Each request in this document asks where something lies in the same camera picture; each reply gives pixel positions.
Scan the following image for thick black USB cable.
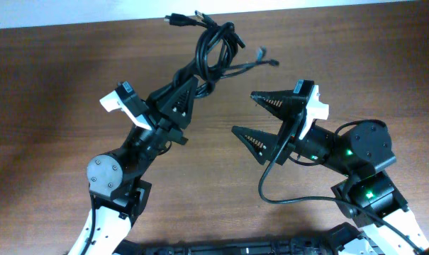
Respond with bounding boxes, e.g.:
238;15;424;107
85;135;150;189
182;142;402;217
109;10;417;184
164;13;247;99

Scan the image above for black left camera cable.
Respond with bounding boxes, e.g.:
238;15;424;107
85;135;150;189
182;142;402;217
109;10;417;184
79;194;96;255

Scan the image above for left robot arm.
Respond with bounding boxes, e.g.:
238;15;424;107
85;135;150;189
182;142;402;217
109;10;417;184
69;76;199;254

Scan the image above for black camera cable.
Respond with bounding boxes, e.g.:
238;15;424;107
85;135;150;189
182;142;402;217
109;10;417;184
79;194;96;255
258;116;423;255

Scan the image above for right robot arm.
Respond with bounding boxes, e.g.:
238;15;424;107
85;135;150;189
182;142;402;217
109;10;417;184
232;86;429;254

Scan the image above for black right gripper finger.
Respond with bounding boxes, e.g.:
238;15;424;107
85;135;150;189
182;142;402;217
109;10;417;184
250;90;306;120
231;126;278;165

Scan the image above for black right camera cable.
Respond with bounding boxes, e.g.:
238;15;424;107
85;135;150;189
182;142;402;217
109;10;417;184
258;116;423;255

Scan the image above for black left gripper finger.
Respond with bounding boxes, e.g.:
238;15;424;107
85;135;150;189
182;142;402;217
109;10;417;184
160;76;199;129
145;77;186;106

